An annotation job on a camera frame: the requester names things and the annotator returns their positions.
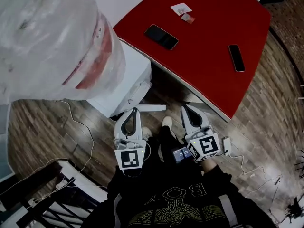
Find person's black trousers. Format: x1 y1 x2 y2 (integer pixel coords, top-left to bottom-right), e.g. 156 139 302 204
145 124 190 170

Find long white floor cable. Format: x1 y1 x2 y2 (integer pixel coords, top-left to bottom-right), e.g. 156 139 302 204
0 99 95 196

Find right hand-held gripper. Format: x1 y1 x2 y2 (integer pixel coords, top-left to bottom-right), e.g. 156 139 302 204
180 104 219 162

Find black and white shelf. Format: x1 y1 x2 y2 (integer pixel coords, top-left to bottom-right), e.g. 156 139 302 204
0 157 110 228

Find person's right forearm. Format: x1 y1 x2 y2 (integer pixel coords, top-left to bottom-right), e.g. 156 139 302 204
201 159 233 184

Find white adapter cable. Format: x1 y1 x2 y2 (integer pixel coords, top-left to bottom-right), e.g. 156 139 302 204
229 153 283 197

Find person's black sweatshirt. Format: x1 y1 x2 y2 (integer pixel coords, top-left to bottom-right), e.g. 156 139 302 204
87 160 273 228

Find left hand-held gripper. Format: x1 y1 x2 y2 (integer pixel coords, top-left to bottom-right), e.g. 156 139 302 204
113 107 147 177

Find small red grey packet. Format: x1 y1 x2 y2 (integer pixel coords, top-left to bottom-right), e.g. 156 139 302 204
180 13 196 23

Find slim black smartphone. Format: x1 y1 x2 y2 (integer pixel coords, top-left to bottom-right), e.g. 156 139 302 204
228 44 246 73

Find white paper card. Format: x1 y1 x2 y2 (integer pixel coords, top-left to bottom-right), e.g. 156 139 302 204
170 2 193 16

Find large black smartphone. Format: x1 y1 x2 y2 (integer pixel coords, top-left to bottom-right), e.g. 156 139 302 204
144 24 179 51

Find plastic-wrapped water bottle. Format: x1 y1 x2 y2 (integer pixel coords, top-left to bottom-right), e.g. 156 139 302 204
0 0 127 102

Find person's right white shoe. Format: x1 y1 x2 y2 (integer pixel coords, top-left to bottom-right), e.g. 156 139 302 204
161 116 173 128

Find white power adapter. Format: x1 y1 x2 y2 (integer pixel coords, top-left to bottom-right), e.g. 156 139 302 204
222 137 232 156

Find black tripod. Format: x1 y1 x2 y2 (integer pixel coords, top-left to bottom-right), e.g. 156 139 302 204
285 197 304 224
293 150 304 178

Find person's left white shoe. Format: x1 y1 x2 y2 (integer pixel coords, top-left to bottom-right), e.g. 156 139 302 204
142 126 153 140

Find red table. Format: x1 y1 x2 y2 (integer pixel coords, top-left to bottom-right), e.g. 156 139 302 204
113 0 272 123

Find white cabinet door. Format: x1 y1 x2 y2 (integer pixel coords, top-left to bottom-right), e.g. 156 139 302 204
138 104 166 113

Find person's white shoe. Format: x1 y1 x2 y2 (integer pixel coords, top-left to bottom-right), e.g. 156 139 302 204
142 126 153 140
161 116 173 128

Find small black screen device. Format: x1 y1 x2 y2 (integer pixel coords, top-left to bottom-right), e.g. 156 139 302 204
171 147 194 164

